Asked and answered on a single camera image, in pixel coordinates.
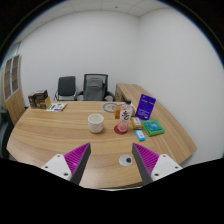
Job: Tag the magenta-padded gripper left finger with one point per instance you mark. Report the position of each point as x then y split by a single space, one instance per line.
75 160

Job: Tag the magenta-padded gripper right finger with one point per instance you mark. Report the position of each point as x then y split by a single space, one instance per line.
148 160

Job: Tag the clear black-capped drink bottle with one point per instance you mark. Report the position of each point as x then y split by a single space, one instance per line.
125 116

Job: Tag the grey round table grommet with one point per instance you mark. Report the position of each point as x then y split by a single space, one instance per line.
125 160

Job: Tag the small light blue pack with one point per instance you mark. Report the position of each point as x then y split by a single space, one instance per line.
140 135

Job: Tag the blue flat card pack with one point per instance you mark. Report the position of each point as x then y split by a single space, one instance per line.
152 125

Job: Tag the yellow snack packet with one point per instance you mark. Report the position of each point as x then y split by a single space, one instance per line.
136 123

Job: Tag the white speckled cup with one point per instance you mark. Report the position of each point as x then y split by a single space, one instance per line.
96 125

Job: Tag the flat round red coaster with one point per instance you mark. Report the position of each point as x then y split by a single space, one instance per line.
116 130

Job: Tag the purple upright box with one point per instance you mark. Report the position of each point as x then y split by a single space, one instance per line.
145 106

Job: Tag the white green leaflet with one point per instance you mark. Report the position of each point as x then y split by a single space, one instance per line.
56 107

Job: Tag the orange cardboard box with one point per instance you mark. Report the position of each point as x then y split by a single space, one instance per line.
117 113

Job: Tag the dark stacked boxes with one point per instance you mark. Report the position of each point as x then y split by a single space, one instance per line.
39 99

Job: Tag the wooden side desk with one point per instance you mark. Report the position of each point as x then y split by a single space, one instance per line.
128 90

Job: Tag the black office chair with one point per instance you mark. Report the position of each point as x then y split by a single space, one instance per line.
66 86

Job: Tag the grey mesh office chair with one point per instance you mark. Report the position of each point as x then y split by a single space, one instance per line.
95 88

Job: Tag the black leather armchair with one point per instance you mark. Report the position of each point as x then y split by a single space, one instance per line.
5 133

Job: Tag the wooden glass-door shelf cabinet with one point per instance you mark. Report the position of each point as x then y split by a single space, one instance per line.
13 80

